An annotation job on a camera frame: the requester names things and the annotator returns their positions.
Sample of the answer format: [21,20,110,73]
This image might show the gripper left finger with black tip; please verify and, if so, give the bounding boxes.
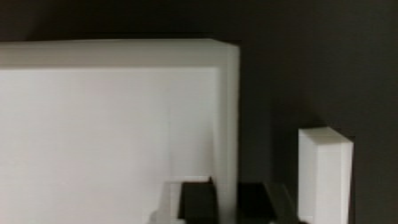
[154,177,220,224]

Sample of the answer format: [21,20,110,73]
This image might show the white U-shaped fence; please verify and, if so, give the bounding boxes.
[298,127,353,224]

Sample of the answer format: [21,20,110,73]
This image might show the gripper right finger with black tip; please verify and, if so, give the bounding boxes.
[238,182,298,224]

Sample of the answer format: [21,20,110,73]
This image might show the white drawer cabinet frame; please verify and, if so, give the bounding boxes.
[0,40,239,224]

